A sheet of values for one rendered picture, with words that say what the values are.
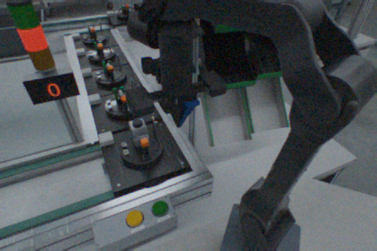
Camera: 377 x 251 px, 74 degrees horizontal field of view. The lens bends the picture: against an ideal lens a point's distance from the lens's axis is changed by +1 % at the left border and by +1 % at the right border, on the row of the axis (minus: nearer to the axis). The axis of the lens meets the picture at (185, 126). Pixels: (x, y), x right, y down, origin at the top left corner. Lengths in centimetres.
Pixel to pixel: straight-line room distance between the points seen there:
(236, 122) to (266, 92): 16
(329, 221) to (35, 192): 90
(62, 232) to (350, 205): 85
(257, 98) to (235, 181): 30
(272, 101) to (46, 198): 79
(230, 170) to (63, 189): 56
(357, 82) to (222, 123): 59
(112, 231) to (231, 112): 50
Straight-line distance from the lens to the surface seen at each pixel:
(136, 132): 74
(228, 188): 87
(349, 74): 27
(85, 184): 86
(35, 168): 93
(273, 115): 92
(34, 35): 70
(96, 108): 105
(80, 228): 73
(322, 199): 95
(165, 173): 76
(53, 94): 76
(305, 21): 27
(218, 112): 82
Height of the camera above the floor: 157
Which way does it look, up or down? 41 degrees down
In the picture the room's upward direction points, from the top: straight up
